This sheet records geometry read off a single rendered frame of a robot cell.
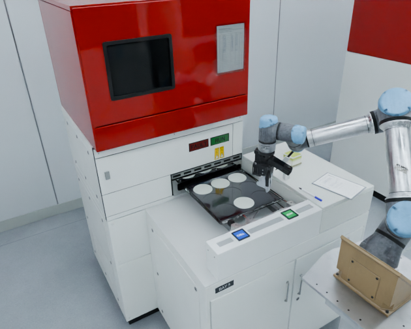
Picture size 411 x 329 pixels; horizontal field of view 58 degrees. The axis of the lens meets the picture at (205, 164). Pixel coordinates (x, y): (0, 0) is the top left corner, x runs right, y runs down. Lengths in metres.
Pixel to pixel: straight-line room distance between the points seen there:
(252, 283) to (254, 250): 0.18
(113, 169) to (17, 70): 1.51
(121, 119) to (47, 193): 1.92
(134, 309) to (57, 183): 1.50
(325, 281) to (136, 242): 1.00
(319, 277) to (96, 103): 1.15
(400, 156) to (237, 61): 0.86
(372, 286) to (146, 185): 1.11
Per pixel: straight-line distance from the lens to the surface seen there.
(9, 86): 3.14
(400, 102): 1.52
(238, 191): 1.93
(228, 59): 1.84
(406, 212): 1.43
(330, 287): 1.60
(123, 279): 2.21
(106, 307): 2.66
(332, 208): 1.81
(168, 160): 1.91
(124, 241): 2.05
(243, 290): 1.70
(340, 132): 1.66
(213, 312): 1.68
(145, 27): 1.63
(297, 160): 2.04
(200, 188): 1.96
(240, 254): 1.55
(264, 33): 3.94
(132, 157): 1.82
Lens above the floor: 1.95
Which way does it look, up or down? 29 degrees down
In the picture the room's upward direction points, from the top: 2 degrees counter-clockwise
